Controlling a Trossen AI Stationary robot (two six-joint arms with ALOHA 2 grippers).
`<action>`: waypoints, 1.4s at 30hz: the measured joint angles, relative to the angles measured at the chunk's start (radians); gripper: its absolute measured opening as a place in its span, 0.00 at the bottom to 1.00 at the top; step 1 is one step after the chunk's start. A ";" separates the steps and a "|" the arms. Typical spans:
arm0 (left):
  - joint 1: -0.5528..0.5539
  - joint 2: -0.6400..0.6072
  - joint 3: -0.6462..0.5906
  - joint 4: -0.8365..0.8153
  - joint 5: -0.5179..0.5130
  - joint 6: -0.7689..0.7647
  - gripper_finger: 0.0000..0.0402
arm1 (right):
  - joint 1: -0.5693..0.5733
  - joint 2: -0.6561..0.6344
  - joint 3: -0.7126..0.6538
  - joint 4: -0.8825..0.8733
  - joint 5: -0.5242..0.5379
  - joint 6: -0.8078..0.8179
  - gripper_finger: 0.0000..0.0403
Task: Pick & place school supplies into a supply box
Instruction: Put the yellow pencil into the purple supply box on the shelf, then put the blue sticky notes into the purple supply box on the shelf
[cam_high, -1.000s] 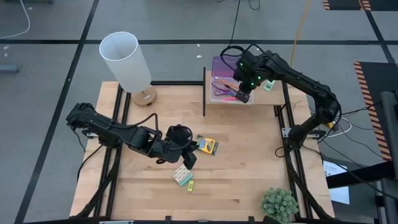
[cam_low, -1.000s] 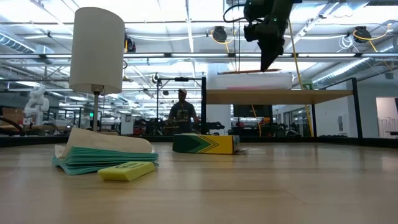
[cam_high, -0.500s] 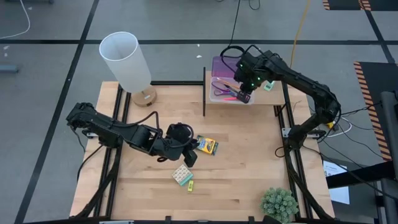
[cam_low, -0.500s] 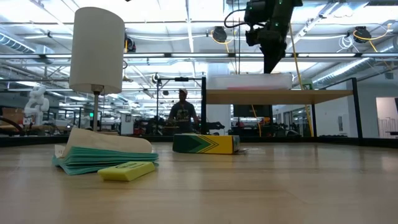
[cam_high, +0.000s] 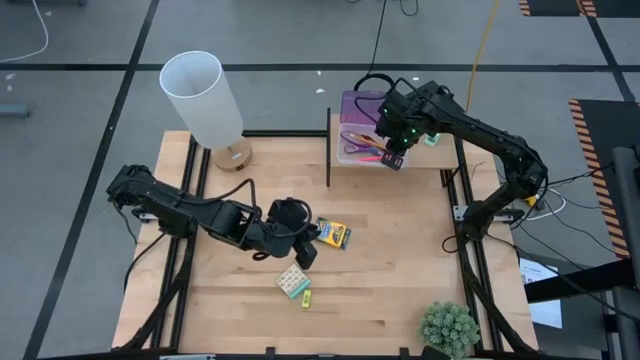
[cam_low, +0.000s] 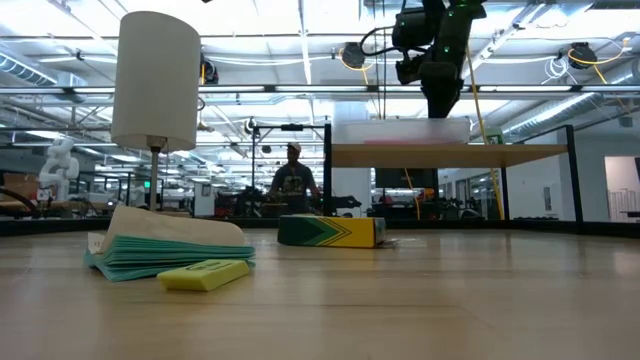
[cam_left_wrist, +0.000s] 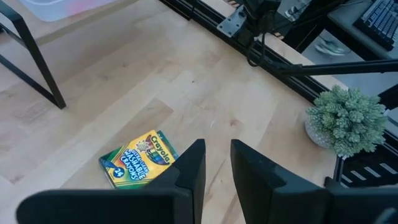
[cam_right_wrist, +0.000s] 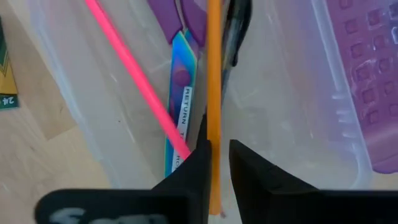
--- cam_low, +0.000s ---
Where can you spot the green yellow crayon box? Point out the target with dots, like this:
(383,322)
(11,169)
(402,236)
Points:
(350,232)

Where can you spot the yellow eraser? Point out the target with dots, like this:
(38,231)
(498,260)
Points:
(200,276)

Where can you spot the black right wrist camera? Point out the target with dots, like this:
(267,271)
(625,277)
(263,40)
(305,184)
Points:
(411,29)

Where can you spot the wooden raised shelf black legs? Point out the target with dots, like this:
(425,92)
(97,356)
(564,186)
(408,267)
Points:
(450,155)

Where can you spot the clear supply box purple lid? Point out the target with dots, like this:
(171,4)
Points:
(390,130)

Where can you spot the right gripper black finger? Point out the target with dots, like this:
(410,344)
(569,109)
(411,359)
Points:
(448,97)
(434,100)

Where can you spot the black background rig frame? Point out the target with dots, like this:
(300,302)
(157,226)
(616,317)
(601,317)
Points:
(292,127)

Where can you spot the black metal table frame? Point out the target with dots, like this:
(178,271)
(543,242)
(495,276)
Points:
(550,227)

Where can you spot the white shade table lamp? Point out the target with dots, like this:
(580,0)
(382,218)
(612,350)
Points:
(155,75)

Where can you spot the silver ventilation duct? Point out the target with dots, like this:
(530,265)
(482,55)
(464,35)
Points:
(560,112)

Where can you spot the teal note pad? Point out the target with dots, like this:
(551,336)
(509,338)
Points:
(175,255)

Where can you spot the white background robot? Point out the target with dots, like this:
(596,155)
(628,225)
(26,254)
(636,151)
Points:
(59,170)

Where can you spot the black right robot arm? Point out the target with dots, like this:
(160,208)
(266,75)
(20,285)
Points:
(455,25)

